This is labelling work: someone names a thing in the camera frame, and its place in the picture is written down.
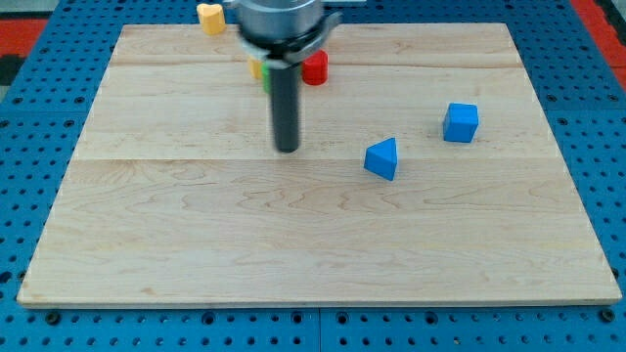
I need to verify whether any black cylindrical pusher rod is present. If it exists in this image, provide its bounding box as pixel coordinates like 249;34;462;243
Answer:
269;65;300;154

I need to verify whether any blue triangle block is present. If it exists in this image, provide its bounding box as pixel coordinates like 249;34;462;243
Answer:
364;138;398;181

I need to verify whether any blue cube block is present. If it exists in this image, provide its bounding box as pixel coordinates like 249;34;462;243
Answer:
442;103;479;143

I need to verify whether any green block behind rod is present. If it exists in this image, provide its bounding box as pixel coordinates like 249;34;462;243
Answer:
261;63;271;94

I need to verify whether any red cylinder block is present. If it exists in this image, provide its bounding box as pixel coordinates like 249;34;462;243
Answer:
301;50;329;86

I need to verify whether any yellow block behind rod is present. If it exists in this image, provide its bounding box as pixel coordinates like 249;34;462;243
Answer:
247;57;263;79

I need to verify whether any yellow heart block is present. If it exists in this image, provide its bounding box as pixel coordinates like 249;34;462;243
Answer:
197;4;227;35

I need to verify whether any wooden board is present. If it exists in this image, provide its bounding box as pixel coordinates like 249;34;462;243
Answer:
18;23;621;309

